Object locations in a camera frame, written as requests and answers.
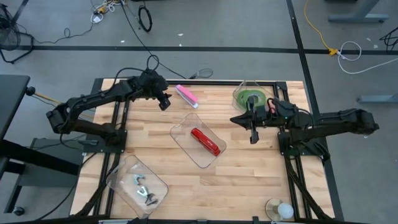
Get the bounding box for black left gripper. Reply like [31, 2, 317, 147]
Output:
[139, 70, 173, 112]

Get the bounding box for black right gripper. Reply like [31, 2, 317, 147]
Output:
[229, 95, 280, 145]

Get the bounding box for pink stapler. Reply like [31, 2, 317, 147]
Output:
[175, 84, 200, 110]

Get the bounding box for red stapler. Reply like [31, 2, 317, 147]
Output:
[190, 127, 222, 157]

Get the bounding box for clear plastic bin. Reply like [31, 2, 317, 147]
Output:
[106, 154, 169, 219]
[231, 79, 286, 125]
[169, 112, 227, 169]

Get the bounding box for light bulb on metal base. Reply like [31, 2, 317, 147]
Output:
[265, 198, 295, 222]

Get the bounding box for yellow rod with black knob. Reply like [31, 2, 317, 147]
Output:
[25, 86, 94, 119]

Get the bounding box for grey desk foot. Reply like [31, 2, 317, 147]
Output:
[356, 93, 398, 104]

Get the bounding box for black desk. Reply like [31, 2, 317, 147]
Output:
[0, 74, 83, 215]

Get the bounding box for black floor fan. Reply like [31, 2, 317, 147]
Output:
[0, 3, 35, 65]

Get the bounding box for grey desk leg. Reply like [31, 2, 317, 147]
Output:
[328, 0, 389, 23]

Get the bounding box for small looped black cable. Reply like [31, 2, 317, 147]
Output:
[188, 67, 214, 80]

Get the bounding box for long black floor cable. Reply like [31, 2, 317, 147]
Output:
[119, 0, 187, 79]

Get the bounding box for black coiled floor cable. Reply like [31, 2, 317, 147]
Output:
[137, 5, 153, 33]

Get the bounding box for black cable bundle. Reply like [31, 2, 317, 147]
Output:
[74, 152, 122, 218]
[284, 155, 327, 220]

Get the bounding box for white cables and adapter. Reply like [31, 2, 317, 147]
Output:
[90, 0, 125, 24]

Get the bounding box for yellow floor cable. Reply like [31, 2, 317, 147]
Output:
[303, 0, 339, 57]

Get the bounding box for white floor cable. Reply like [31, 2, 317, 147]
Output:
[337, 41, 398, 75]

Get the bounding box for tangled black cables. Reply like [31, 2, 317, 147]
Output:
[379, 26, 398, 50]

